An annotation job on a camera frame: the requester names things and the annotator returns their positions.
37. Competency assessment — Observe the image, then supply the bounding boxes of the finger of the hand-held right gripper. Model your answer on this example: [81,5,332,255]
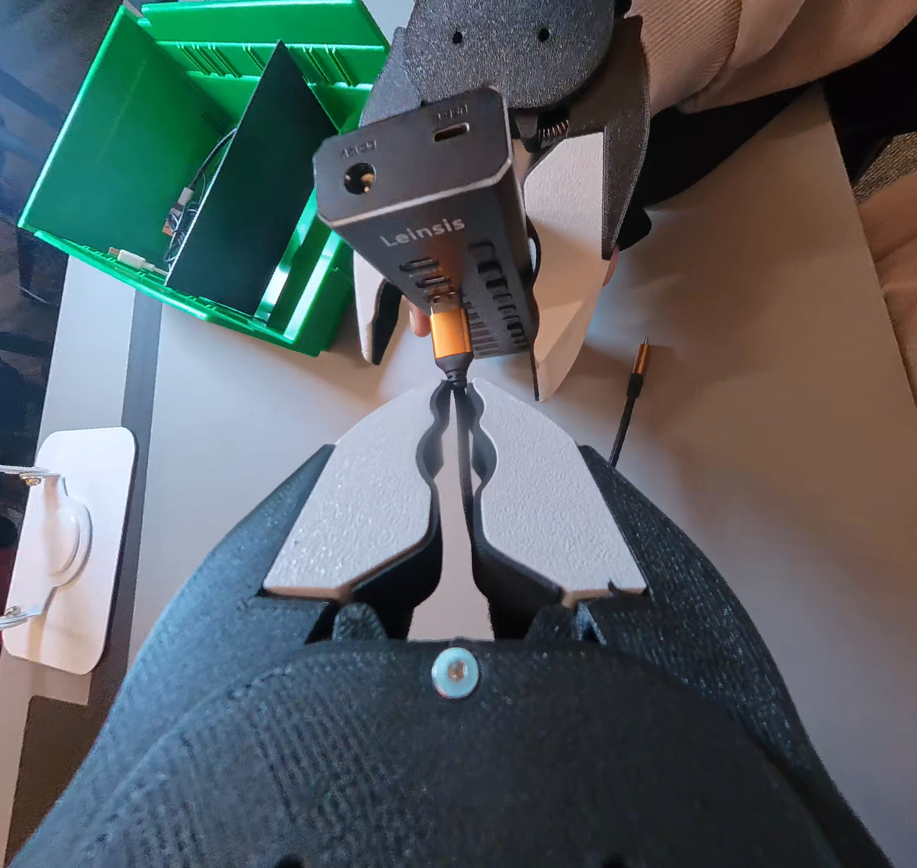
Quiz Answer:
[353,259,404,366]
[525,132,607,403]

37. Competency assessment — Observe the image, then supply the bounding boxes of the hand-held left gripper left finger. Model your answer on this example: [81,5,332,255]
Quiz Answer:
[264,380,457,600]

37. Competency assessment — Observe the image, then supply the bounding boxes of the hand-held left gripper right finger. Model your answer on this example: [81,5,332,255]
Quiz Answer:
[469,379,649,605]

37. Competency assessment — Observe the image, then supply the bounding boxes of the braided usb cable orange plugs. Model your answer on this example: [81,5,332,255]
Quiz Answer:
[428,291,654,540]

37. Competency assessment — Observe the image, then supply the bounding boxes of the black usb hub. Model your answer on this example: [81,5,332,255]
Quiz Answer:
[312,86,540,362]

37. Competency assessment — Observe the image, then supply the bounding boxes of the white usb cable blue tape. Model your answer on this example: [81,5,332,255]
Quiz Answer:
[107,245,162,275]

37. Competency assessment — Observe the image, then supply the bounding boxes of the green plastic bin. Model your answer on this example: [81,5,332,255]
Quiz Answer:
[18,0,391,357]

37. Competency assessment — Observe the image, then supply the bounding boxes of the document stand with instruction sheet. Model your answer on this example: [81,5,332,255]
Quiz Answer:
[0,427,139,676]

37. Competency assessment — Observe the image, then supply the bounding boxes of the person's beige hoodie torso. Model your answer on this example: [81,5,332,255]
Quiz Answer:
[858,191,917,411]

